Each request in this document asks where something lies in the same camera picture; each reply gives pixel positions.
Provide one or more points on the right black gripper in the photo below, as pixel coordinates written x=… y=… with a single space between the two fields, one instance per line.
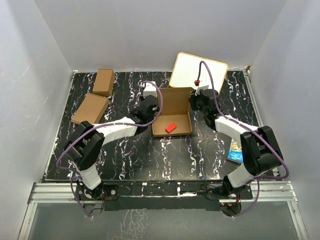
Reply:
x=193 y=97

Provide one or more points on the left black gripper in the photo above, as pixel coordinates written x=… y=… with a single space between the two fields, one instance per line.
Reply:
x=142 y=98

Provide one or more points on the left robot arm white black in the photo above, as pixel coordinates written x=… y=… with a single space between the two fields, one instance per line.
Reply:
x=85 y=143

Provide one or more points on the blue treehouse book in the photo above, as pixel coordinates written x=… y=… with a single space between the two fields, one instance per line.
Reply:
x=235 y=152

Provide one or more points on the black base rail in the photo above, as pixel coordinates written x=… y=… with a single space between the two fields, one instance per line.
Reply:
x=164 y=194

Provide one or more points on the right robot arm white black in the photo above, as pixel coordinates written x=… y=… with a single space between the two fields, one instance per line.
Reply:
x=260 y=150

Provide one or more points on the red rectangular block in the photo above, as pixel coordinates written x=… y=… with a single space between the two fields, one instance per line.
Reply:
x=170 y=128

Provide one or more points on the flat cardboard box stack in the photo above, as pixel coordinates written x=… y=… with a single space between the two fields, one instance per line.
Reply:
x=91 y=109

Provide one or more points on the small whiteboard with wooden frame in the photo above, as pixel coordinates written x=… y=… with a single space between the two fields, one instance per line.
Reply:
x=188 y=68

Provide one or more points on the folded cardboard box upright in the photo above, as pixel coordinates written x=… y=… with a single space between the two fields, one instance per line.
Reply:
x=104 y=82

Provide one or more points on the aluminium frame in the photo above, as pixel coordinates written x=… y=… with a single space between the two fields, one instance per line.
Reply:
x=53 y=214

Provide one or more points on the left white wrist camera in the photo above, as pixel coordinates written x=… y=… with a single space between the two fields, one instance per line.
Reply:
x=149 y=89

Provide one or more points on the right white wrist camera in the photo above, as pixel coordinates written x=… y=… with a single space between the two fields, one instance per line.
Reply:
x=201 y=85

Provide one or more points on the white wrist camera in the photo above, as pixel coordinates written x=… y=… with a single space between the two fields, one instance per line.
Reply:
x=201 y=85
x=149 y=89

